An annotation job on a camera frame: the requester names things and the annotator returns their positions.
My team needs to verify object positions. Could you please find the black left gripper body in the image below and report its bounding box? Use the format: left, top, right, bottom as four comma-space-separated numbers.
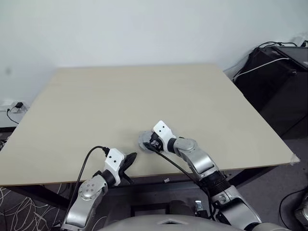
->
118, 160, 134, 186

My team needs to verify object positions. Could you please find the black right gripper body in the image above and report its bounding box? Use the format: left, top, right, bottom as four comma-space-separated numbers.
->
149, 134, 165, 151

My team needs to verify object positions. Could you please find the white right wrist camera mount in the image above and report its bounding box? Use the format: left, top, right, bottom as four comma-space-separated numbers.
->
152, 120, 178, 153

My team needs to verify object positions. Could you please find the black power strip cable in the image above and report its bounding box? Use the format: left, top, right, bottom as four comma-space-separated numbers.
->
6, 108, 19, 125

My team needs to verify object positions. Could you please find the black cable above case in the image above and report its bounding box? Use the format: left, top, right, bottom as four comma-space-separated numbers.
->
258, 41, 298, 49

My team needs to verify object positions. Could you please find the grey metal floor object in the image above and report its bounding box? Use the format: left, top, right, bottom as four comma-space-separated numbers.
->
295, 202, 308, 223

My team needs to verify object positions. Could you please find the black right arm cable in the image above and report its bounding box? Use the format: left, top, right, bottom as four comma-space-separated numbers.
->
151, 147, 218, 221

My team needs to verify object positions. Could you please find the grey robot torso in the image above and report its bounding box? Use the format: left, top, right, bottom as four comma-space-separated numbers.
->
97, 215, 231, 231

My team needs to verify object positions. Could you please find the white wall power strip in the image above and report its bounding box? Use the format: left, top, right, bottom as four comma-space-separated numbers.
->
11, 101, 29, 113

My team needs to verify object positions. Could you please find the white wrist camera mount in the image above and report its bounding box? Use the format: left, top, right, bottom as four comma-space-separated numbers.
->
152, 120, 178, 153
104, 148, 126, 186

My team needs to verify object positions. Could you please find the black floor cable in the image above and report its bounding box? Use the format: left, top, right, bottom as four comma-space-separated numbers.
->
279, 187, 308, 226

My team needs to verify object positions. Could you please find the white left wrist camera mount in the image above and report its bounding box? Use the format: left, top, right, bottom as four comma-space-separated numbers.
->
104, 148, 126, 186

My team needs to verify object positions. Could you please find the large black case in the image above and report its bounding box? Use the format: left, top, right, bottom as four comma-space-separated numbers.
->
232, 45, 308, 140

